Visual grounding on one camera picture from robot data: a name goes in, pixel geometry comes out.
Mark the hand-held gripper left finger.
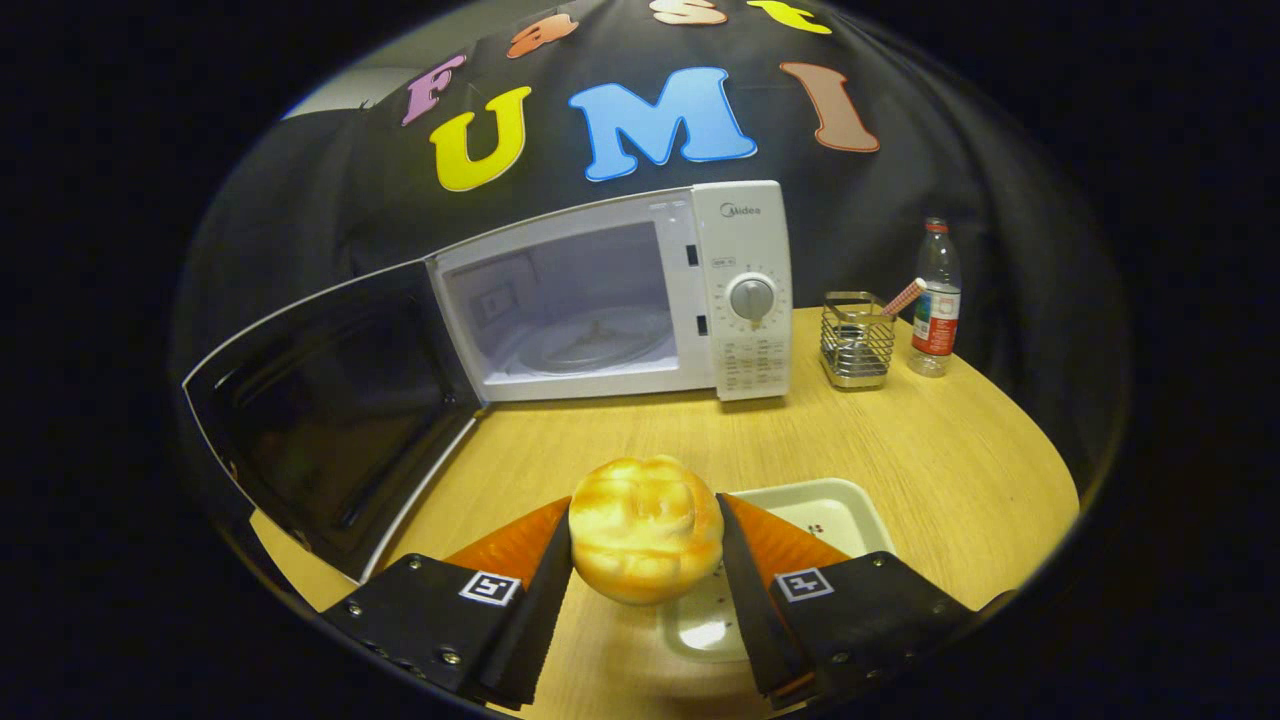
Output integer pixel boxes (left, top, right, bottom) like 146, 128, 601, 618
320, 495, 573, 711

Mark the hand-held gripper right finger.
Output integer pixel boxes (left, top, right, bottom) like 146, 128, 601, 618
715, 492, 1016, 711

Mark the golden bread bun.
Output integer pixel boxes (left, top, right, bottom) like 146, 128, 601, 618
568, 455, 725, 606

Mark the white microwave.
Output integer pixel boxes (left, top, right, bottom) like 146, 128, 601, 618
182, 180, 794, 583

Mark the cream rectangular tray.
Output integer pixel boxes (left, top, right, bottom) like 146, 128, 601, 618
657, 478, 898, 664

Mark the clear bottle red label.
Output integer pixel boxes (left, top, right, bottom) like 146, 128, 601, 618
908, 217, 963, 378

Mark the pink checked straw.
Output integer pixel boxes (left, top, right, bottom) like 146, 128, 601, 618
880, 277, 928, 319

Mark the metal wire utensil holder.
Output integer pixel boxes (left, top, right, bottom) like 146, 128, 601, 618
820, 291, 896, 390

